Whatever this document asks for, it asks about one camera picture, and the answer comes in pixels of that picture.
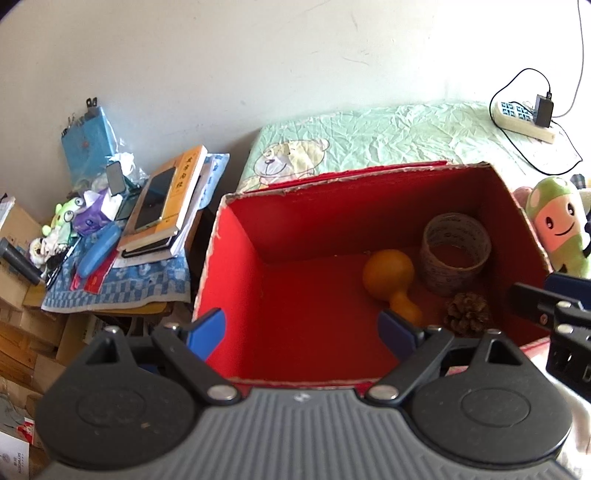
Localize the green mushroom plush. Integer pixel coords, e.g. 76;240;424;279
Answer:
526;176;591;278

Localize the blue glasses case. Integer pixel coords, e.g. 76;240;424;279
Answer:
76;224;120;280

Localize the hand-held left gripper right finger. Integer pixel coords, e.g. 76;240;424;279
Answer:
365;308;532;407

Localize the grey cylinder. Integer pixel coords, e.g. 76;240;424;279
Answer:
0;237;42;284

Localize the black charger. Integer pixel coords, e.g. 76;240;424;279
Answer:
534;92;554;129

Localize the blue paper bag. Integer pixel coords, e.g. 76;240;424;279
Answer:
61;97;125;185

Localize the stack of papers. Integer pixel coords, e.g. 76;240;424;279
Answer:
171;152;230;257

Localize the green frog plush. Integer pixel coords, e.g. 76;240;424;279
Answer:
41;198;84;236

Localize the red cardboard box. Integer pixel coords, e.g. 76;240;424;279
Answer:
191;161;552;386

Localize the white power strip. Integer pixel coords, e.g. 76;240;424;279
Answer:
494;99;556;144

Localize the blue checkered cloth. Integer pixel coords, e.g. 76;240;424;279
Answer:
41;240;191;315

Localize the brown gourd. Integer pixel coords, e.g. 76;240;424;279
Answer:
362;249;423;326

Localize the smartphone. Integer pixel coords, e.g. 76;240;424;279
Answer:
134;167;178;232

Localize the brown pine cone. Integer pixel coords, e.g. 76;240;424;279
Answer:
444;292;490;337

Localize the grey cable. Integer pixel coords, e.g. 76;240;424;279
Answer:
554;0;585;118

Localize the yellow book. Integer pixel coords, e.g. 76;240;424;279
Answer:
121;145;208;236

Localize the black cable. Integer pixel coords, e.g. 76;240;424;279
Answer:
488;68;583;176

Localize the pile of cardboard boxes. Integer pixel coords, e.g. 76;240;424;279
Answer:
0;194;93;478

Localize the wooden side table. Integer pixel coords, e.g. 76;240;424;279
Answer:
69;300;185;320

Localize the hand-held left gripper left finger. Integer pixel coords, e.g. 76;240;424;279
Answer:
88;308;243;407

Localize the black notebook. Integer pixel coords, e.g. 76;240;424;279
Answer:
117;233;178;258

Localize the printed packing tape roll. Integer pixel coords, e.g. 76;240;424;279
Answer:
420;212;492;297

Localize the purple tissue pack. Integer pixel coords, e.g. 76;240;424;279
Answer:
74;191;112;232

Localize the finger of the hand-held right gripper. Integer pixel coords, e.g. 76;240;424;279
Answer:
505;281;591;402
545;272;591;308

